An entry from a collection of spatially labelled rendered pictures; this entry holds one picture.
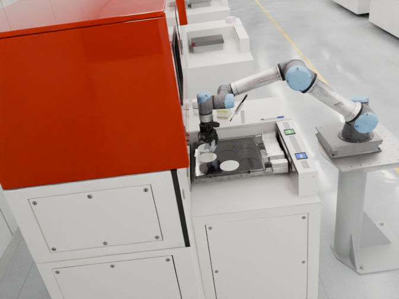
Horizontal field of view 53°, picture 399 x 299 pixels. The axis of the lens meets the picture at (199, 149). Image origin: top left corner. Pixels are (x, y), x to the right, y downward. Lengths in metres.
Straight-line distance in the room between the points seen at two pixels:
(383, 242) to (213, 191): 1.37
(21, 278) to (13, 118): 1.86
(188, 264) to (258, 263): 0.46
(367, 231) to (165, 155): 1.73
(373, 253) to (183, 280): 1.44
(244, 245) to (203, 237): 0.22
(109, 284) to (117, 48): 1.11
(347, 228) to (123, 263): 1.46
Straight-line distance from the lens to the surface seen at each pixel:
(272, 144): 2.34
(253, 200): 2.02
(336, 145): 2.32
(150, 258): 1.86
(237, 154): 2.23
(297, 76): 2.01
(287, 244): 2.14
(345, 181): 2.51
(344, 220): 2.69
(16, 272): 3.33
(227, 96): 2.08
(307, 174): 1.97
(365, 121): 2.17
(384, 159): 2.36
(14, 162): 1.68
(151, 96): 1.43
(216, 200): 2.04
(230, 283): 2.29
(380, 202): 3.40
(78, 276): 2.00
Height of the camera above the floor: 2.06
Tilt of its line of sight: 30 degrees down
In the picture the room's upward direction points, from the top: 8 degrees counter-clockwise
